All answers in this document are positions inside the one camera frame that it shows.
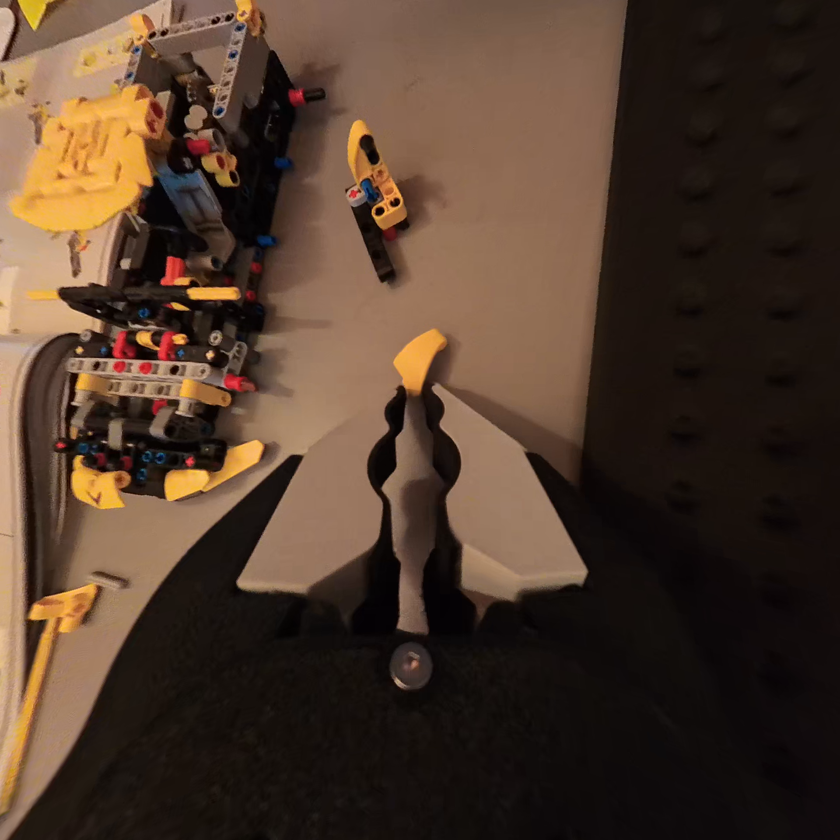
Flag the yellow curved wedge brick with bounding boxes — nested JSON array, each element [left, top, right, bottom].
[[392, 328, 449, 398]]

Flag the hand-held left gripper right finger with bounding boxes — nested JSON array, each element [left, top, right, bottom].
[[424, 384, 589, 634]]

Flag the grey desk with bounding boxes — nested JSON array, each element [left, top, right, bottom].
[[0, 0, 629, 821]]

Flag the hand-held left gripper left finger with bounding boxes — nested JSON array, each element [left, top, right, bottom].
[[236, 386, 411, 634]]

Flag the grey building instruction booklet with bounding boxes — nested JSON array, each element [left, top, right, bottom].
[[0, 39, 142, 742]]

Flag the yellow black brick car model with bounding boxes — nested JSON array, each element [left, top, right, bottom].
[[10, 0, 327, 513]]

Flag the black dimpled pad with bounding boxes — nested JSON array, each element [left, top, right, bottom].
[[581, 0, 840, 840]]

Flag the yellow brick separator tool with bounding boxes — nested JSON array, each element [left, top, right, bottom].
[[0, 583, 101, 815]]

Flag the small yellow black brick assembly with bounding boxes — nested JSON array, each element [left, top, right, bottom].
[[344, 118, 411, 284]]

